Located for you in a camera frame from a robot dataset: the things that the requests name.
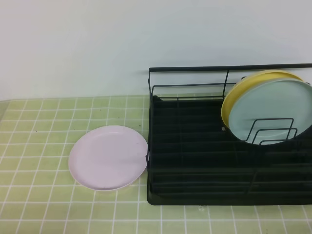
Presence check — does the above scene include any pink round plate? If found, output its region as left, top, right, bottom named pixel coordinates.
left=68, top=125, right=148, bottom=191

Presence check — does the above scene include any yellow round plate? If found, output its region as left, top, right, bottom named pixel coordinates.
left=221, top=70, right=303, bottom=128

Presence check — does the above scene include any light green round plate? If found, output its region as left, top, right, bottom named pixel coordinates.
left=228, top=78, right=312, bottom=145

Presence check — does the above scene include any black wire dish rack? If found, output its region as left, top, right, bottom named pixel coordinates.
left=147, top=63, right=312, bottom=206

